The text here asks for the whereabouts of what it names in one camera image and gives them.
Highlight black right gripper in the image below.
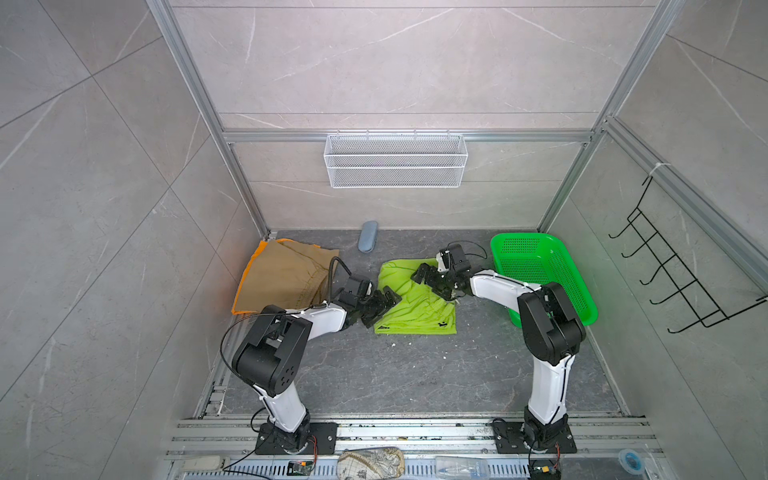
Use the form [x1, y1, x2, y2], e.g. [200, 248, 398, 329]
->
[410, 263, 456, 298]

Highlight lime green shorts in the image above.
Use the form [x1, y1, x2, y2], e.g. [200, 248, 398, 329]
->
[374, 259, 457, 335]

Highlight khaki brown shorts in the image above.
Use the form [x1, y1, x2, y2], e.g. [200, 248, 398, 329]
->
[252, 239, 339, 313]

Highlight orange shorts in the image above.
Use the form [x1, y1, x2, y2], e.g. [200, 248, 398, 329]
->
[232, 241, 269, 315]

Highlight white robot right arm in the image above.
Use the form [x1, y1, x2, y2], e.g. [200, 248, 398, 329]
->
[411, 245, 586, 452]

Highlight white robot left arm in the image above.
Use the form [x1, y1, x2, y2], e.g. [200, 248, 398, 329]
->
[230, 275, 402, 437]

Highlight grey oval case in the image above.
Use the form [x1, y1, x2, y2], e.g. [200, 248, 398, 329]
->
[357, 220, 379, 253]

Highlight green plastic basket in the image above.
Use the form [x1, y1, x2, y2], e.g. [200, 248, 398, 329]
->
[490, 233, 598, 326]

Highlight patterned pouch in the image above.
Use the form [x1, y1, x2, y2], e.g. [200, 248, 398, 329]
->
[336, 447, 406, 480]

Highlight small circuit board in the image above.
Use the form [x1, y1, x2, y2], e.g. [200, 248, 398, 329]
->
[285, 460, 316, 477]

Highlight white power adapter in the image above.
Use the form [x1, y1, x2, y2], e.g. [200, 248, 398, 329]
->
[181, 455, 225, 472]

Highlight blue tape roll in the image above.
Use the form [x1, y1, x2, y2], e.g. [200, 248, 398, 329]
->
[618, 449, 645, 476]

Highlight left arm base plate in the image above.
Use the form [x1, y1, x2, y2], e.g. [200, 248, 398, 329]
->
[255, 422, 338, 455]

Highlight white wire mesh basket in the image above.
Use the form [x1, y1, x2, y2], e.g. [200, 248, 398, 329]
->
[323, 133, 469, 189]

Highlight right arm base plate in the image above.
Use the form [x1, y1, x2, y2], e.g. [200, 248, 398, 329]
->
[490, 418, 577, 454]

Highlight black wire hook rack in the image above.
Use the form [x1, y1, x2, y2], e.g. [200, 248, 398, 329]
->
[608, 175, 767, 335]

